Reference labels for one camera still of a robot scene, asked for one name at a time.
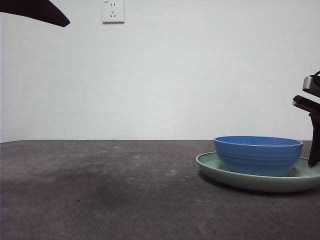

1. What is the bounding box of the blue ribbed bowl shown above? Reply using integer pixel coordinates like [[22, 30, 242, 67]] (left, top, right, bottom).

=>
[[213, 135, 304, 177]]

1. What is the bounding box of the green round plate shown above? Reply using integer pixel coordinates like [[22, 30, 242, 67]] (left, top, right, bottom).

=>
[[195, 151, 320, 193]]

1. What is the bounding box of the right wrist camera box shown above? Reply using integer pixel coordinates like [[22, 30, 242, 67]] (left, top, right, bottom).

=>
[[302, 74, 320, 97]]

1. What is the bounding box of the white wall power socket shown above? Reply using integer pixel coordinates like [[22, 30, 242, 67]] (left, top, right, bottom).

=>
[[101, 0, 125, 25]]

